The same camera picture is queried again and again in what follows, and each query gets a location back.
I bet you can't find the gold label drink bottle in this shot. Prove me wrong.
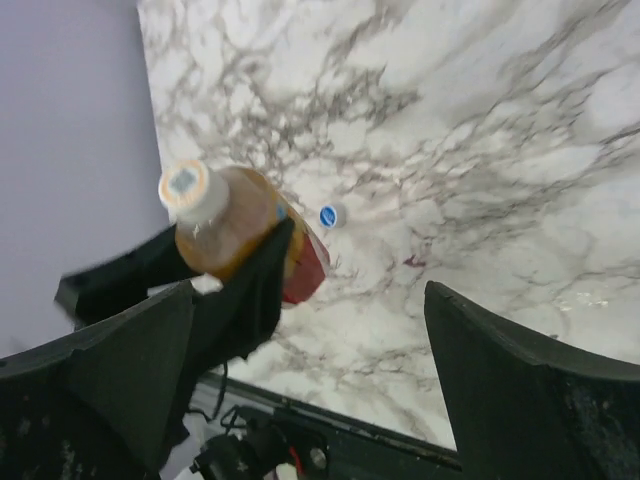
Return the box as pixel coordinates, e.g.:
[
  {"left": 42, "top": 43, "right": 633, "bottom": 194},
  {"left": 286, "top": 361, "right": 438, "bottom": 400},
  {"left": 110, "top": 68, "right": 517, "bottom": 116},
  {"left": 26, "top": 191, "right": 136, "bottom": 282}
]
[{"left": 169, "top": 164, "right": 330, "bottom": 307}]

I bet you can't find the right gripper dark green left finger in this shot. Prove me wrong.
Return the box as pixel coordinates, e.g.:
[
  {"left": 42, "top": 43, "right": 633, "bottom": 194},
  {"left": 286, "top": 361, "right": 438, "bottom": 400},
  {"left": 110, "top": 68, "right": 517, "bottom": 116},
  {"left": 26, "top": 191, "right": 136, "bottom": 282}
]
[{"left": 1, "top": 283, "right": 193, "bottom": 479}]

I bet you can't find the blue white bottle cap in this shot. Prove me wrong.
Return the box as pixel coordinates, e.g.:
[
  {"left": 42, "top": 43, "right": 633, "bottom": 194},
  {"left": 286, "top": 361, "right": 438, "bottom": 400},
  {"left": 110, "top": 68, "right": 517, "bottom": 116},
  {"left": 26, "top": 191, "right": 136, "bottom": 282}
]
[{"left": 318, "top": 202, "right": 347, "bottom": 229}]

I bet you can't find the white QR code bottle cap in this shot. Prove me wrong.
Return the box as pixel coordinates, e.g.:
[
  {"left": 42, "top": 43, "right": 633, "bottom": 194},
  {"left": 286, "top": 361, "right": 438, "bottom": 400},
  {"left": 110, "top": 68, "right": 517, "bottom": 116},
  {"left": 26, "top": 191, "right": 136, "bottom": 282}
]
[{"left": 158, "top": 160, "right": 230, "bottom": 224}]

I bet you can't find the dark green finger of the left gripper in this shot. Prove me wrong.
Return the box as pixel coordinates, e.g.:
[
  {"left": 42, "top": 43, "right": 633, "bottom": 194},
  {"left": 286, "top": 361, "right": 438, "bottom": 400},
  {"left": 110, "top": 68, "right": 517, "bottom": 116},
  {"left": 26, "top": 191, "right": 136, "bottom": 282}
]
[
  {"left": 189, "top": 219, "right": 294, "bottom": 377},
  {"left": 54, "top": 226, "right": 198, "bottom": 325}
]

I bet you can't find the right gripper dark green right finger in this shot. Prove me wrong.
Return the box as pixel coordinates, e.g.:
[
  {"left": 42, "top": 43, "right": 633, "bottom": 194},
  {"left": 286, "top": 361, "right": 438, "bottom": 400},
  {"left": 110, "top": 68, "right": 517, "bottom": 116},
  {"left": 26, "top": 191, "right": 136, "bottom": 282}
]
[{"left": 424, "top": 281, "right": 639, "bottom": 479}]

